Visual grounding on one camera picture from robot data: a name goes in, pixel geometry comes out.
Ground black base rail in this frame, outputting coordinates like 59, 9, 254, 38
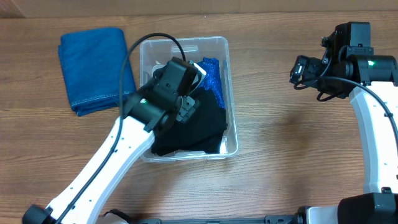
102, 208, 302, 224

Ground clear plastic storage container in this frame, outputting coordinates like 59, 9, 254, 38
139, 36, 239, 163

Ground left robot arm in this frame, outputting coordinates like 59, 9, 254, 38
22, 57, 206, 223

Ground blue denim cloth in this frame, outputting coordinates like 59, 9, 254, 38
58, 27, 127, 116

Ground black cloth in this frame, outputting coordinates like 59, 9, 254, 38
187, 88, 228, 154
151, 122, 208, 156

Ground sparkly blue green cloth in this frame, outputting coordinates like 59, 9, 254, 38
198, 57, 225, 109

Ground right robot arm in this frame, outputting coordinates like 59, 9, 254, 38
284, 22, 397, 223

